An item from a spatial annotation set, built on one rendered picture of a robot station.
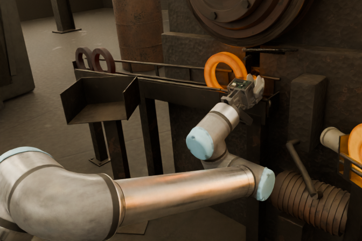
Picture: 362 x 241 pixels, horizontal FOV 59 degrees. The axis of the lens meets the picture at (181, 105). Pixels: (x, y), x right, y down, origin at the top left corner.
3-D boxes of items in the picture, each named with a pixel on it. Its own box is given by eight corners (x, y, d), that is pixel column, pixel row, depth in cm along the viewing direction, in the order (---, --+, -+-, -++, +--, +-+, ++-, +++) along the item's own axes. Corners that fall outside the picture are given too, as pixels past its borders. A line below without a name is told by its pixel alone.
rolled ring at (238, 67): (218, 42, 115) (224, 41, 117) (196, 75, 128) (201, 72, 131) (252, 81, 110) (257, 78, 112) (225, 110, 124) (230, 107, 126)
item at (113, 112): (108, 204, 173) (81, 77, 145) (155, 205, 169) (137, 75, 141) (93, 232, 155) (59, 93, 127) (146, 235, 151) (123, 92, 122)
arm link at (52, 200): (42, 199, 44) (283, 165, 91) (13, 167, 52) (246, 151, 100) (29, 278, 45) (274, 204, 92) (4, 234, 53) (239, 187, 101)
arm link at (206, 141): (189, 157, 99) (178, 133, 93) (212, 130, 105) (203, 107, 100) (213, 166, 92) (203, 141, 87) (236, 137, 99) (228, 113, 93)
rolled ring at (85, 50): (88, 47, 179) (92, 45, 181) (71, 47, 191) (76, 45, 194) (95, 79, 185) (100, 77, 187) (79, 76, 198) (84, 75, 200)
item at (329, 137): (338, 144, 93) (339, 125, 91) (360, 157, 85) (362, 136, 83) (319, 147, 92) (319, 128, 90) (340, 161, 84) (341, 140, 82)
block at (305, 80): (299, 135, 114) (304, 70, 105) (322, 141, 109) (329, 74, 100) (285, 148, 107) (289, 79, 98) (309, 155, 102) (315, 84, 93)
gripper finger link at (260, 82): (268, 68, 108) (254, 84, 103) (270, 82, 111) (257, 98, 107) (260, 66, 110) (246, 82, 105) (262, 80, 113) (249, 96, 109)
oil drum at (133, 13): (146, 57, 461) (138, -9, 426) (176, 62, 422) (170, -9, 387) (112, 68, 422) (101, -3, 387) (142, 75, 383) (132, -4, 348)
